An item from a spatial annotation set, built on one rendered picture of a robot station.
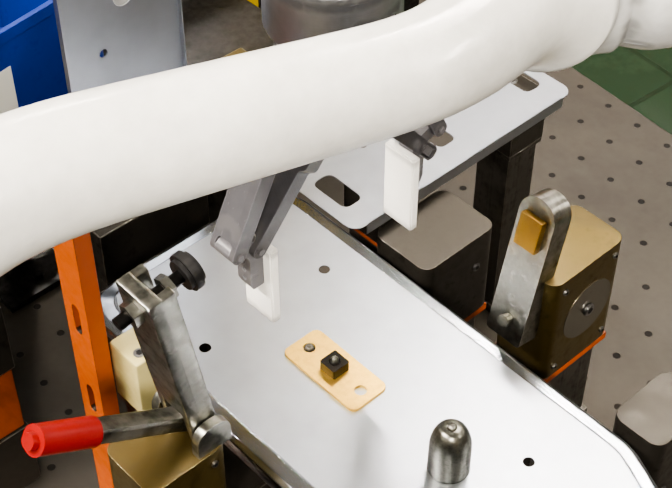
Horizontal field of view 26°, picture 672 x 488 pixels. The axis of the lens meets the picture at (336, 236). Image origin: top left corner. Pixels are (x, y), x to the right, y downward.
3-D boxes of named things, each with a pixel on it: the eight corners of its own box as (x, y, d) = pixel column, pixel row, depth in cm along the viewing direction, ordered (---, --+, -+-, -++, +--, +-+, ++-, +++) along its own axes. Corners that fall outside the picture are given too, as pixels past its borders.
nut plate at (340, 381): (388, 388, 114) (389, 378, 113) (353, 414, 112) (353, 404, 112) (316, 329, 119) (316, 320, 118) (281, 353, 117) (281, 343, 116)
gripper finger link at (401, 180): (384, 142, 106) (391, 137, 106) (382, 211, 111) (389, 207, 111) (413, 162, 104) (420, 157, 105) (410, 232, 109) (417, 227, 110)
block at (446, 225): (496, 408, 152) (520, 210, 132) (415, 471, 146) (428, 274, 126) (446, 369, 155) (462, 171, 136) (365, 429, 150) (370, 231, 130)
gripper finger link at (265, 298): (278, 248, 98) (270, 254, 98) (281, 318, 103) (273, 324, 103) (249, 226, 100) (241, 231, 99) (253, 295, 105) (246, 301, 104)
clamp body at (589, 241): (599, 473, 146) (652, 222, 121) (519, 542, 140) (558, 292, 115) (550, 435, 149) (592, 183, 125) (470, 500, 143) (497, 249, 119)
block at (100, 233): (224, 387, 153) (207, 174, 132) (133, 449, 147) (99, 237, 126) (206, 371, 155) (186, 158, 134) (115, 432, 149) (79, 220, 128)
